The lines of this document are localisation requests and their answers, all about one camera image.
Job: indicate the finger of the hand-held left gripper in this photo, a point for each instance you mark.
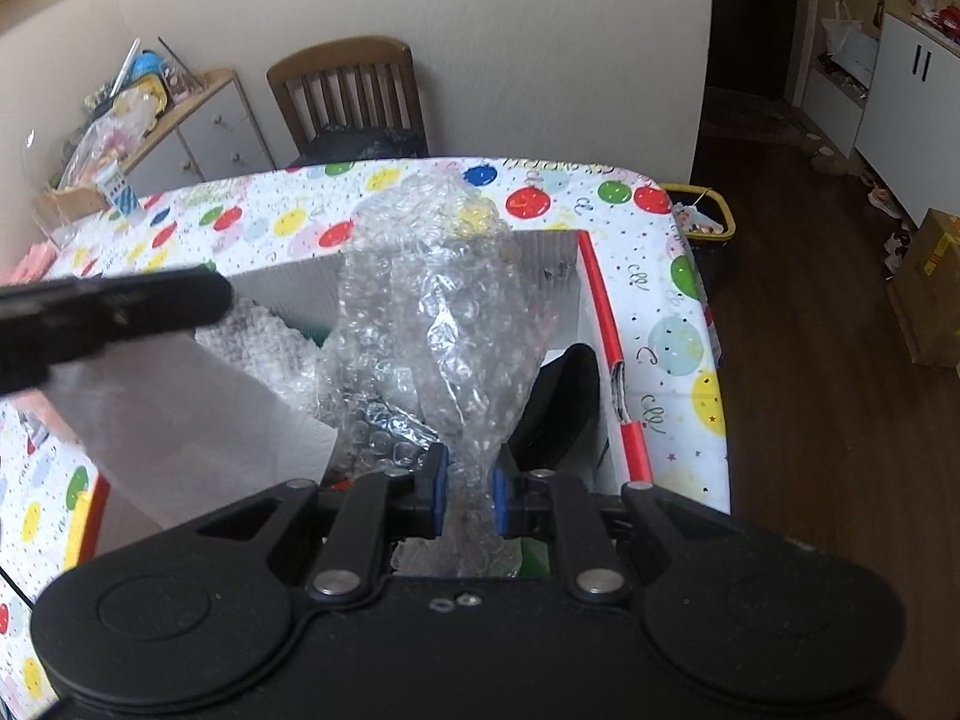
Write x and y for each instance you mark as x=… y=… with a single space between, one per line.
x=112 y=315

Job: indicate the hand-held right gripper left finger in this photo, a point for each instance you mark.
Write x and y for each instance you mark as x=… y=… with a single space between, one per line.
x=435 y=495

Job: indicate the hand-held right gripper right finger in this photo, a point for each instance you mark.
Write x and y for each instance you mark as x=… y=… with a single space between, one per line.
x=506 y=499

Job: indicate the purple green sponge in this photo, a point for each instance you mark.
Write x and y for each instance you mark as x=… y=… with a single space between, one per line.
x=534 y=561

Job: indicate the black soft item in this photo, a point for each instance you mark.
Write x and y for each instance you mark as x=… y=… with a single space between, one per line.
x=562 y=405

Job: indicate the red cardboard box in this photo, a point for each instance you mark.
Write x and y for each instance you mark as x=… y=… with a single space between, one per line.
x=172 y=427

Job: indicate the clear bubble wrap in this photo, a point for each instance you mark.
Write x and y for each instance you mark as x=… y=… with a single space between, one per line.
x=420 y=300

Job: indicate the pink printed cloth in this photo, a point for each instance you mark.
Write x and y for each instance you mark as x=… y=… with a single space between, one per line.
x=39 y=261

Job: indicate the clear plastic bags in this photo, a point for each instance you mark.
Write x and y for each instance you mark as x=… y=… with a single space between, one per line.
x=105 y=142

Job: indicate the wooden side cabinet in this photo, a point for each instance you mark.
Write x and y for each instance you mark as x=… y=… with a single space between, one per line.
x=217 y=127

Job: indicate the yellow tray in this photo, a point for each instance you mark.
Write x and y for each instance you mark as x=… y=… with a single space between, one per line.
x=139 y=99

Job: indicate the white stick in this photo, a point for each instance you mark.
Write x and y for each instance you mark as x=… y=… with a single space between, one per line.
x=127 y=67

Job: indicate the black chair cushion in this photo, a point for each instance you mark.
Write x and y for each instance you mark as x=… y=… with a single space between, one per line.
x=360 y=144

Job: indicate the balloon printed tablecloth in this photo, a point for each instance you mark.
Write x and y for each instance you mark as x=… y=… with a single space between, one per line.
x=570 y=195

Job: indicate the wooden chair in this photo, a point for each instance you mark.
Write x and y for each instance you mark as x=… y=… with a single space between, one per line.
x=337 y=60

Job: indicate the black bin yellow rim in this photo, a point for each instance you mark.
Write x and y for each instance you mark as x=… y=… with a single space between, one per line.
x=724 y=217

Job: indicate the white shoe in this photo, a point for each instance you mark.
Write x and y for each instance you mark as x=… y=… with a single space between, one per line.
x=885 y=202
x=897 y=249

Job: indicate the brown cardboard box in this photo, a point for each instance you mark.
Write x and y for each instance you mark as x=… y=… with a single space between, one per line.
x=930 y=277

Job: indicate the white plastic bag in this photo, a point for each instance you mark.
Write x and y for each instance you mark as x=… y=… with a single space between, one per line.
x=851 y=45

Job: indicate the white wall cabinet unit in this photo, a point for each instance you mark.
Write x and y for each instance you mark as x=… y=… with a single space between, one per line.
x=900 y=112

